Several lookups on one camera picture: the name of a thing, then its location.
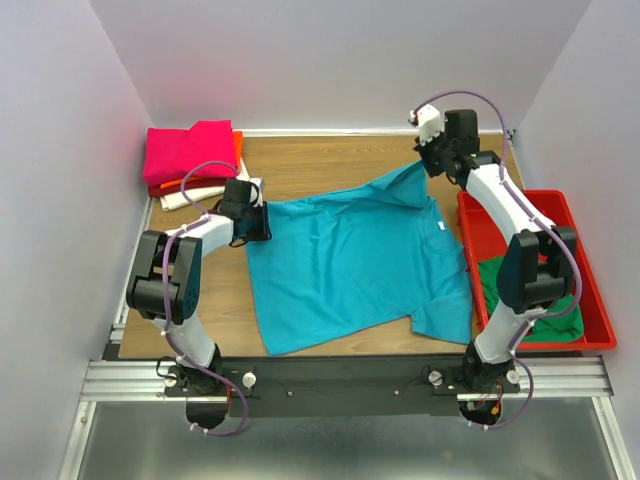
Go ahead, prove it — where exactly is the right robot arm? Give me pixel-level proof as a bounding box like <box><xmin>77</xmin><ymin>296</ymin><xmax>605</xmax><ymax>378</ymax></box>
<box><xmin>410</xmin><ymin>104</ymin><xmax>582</xmax><ymax>392</ymax></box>

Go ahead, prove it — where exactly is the pink folded t shirt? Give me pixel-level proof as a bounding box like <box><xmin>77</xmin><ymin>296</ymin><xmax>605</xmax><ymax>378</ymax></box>
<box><xmin>143</xmin><ymin>120</ymin><xmax>241</xmax><ymax>187</ymax></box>

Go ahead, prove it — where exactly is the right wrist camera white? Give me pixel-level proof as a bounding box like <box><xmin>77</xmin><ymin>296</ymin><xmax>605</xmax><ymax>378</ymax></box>
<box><xmin>409</xmin><ymin>104</ymin><xmax>445</xmax><ymax>146</ymax></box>

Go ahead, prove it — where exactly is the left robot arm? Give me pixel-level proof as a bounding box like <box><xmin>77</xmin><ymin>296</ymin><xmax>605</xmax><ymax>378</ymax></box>
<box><xmin>126</xmin><ymin>178</ymin><xmax>272</xmax><ymax>395</ymax></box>

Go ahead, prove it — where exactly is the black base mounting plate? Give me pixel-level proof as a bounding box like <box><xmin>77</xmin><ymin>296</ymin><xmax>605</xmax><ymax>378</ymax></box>
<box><xmin>164</xmin><ymin>353</ymin><xmax>521</xmax><ymax>430</ymax></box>

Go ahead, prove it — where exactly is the white folded t shirt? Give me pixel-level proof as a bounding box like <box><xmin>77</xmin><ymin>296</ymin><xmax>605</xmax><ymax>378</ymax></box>
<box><xmin>159</xmin><ymin>159</ymin><xmax>250</xmax><ymax>211</ymax></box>

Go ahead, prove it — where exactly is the aluminium frame rail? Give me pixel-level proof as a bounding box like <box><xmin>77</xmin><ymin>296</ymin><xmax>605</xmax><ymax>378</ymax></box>
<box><xmin>55</xmin><ymin>199</ymin><xmax>614</xmax><ymax>480</ymax></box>

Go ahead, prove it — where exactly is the orange folded t shirt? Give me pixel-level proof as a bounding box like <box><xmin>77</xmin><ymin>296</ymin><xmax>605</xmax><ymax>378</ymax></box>
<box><xmin>149</xmin><ymin>131</ymin><xmax>243</xmax><ymax>197</ymax></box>

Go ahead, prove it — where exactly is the teal t shirt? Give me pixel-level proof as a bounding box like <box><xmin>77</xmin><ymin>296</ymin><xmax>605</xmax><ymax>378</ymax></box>
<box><xmin>246</xmin><ymin>162</ymin><xmax>472</xmax><ymax>356</ymax></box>

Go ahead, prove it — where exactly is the red plastic bin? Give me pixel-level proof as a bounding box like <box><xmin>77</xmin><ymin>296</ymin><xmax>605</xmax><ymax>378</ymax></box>
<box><xmin>455</xmin><ymin>188</ymin><xmax>618</xmax><ymax>352</ymax></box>

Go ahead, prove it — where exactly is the green t shirt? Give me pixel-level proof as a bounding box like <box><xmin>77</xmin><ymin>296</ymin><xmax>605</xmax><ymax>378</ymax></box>
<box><xmin>477</xmin><ymin>256</ymin><xmax>584</xmax><ymax>343</ymax></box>

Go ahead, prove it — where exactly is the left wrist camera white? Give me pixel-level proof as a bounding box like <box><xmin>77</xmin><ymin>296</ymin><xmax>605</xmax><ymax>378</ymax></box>
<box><xmin>249</xmin><ymin>177</ymin><xmax>264</xmax><ymax>206</ymax></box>

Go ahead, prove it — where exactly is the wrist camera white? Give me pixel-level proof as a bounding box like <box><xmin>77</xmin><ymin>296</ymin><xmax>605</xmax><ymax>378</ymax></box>
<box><xmin>249</xmin><ymin>177</ymin><xmax>264</xmax><ymax>206</ymax></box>
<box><xmin>409</xmin><ymin>104</ymin><xmax>445</xmax><ymax>146</ymax></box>

